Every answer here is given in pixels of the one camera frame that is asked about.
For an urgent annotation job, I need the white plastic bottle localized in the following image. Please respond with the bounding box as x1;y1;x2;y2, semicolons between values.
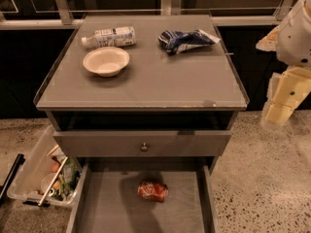
81;26;136;49

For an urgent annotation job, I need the blue chip bag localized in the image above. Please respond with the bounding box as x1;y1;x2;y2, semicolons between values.
158;29;221;54

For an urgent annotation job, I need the black bin lid handle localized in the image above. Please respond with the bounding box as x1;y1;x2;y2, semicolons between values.
0;153;25;205

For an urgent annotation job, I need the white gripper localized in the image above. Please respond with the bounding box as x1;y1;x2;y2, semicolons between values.
256;0;311;125

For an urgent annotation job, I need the grey top drawer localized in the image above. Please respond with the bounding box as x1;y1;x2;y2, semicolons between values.
53;130;231;157

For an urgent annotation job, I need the open grey middle drawer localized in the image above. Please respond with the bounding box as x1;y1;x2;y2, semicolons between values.
66;164;221;233

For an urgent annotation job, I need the grey drawer cabinet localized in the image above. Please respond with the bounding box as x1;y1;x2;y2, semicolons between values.
33;14;251;167

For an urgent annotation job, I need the clear plastic storage bin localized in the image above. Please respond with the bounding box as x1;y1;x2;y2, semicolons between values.
7;126;81;207

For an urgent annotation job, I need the metal window frame railing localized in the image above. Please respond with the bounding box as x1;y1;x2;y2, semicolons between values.
0;0;297;30

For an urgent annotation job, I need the red coke can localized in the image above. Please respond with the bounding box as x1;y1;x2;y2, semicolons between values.
137;182;168;203

